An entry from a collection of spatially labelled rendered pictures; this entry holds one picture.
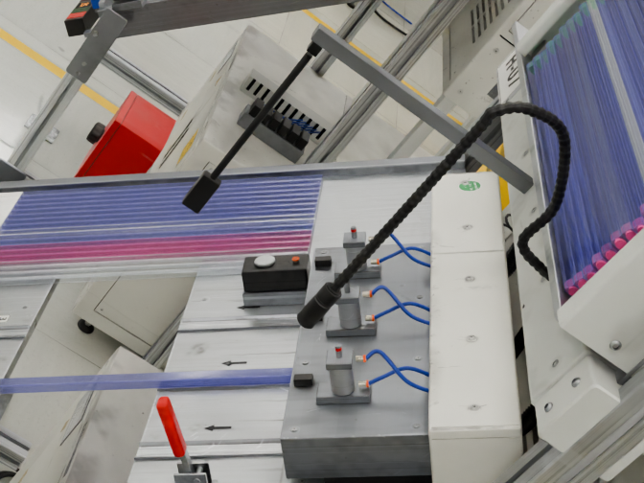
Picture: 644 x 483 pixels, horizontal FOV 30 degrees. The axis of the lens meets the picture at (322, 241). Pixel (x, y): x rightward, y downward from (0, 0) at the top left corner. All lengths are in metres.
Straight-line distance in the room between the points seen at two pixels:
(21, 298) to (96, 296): 1.28
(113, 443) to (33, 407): 0.92
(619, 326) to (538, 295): 0.17
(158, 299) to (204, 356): 1.43
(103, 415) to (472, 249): 0.68
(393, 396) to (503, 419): 0.12
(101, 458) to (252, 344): 0.45
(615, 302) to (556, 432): 0.12
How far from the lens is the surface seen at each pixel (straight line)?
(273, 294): 1.38
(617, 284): 0.93
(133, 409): 1.81
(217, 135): 2.57
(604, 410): 0.97
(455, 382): 1.10
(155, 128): 2.09
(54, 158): 3.36
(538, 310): 1.09
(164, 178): 1.70
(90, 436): 1.72
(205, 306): 1.41
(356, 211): 1.56
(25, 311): 1.47
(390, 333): 1.21
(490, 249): 1.30
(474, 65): 2.42
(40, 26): 3.91
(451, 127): 1.24
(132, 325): 2.80
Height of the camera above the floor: 1.74
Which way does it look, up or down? 27 degrees down
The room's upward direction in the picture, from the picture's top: 41 degrees clockwise
